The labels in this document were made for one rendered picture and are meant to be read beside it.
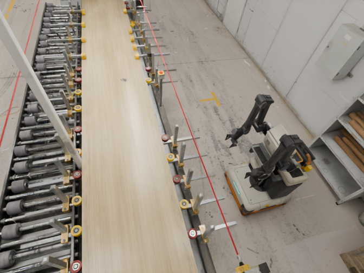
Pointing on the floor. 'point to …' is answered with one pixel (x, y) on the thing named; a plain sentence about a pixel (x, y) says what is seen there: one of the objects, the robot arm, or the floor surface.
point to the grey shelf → (355, 178)
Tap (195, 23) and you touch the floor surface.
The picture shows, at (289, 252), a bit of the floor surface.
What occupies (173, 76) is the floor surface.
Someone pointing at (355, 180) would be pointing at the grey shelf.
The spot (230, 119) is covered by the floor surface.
